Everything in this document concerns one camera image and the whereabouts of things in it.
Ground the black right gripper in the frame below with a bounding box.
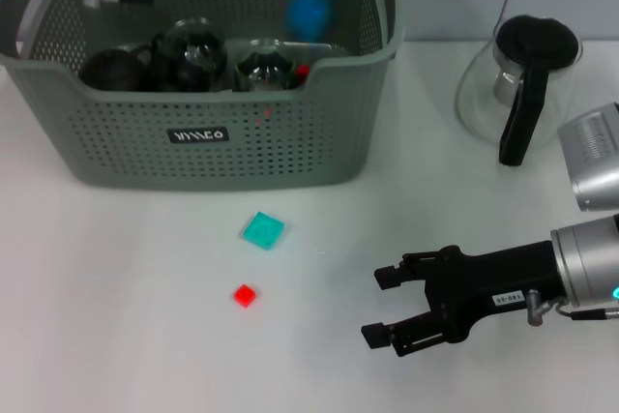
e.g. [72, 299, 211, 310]
[360, 241, 566, 359]

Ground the teal square toy block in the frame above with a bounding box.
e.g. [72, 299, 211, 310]
[240, 211, 287, 252]

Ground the glass teapot with black handle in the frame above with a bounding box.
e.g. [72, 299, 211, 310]
[455, 15, 584, 167]

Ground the right gripper cable silver plug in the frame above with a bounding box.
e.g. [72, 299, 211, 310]
[525, 288, 619, 327]

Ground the blue square toy block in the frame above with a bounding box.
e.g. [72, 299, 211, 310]
[280, 0, 336, 43]

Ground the grey-green perforated storage bin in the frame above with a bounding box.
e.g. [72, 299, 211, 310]
[0, 0, 406, 192]

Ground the dark clay teapot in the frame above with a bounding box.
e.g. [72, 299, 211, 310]
[78, 47, 146, 94]

